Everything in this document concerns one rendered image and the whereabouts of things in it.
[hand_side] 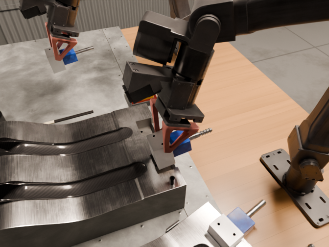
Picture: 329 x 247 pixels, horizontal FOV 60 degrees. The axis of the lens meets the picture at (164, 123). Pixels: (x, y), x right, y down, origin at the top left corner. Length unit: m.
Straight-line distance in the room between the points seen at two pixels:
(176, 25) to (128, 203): 0.32
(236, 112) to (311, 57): 2.09
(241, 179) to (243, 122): 0.20
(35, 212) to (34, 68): 0.66
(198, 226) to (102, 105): 0.48
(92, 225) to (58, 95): 0.49
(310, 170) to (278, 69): 2.04
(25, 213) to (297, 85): 2.22
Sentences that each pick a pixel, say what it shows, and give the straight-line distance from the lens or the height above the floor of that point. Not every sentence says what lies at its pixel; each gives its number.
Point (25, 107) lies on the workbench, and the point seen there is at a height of 0.80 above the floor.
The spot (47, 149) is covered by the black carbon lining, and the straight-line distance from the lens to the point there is 0.66.
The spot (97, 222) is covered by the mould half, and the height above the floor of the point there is 0.86.
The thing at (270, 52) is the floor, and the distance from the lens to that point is 2.83.
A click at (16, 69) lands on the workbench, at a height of 0.80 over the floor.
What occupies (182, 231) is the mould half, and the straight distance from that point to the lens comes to 0.56.
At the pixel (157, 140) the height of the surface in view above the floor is 0.95.
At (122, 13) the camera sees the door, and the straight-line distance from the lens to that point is 2.76.
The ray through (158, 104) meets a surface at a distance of 0.51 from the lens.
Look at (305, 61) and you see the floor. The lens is 2.83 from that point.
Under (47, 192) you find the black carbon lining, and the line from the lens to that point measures 0.59.
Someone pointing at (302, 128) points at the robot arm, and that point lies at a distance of 0.62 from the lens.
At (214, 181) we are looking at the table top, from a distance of 0.69.
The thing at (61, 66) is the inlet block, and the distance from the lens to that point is 0.87.
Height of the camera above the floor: 1.37
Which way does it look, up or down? 45 degrees down
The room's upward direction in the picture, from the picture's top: straight up
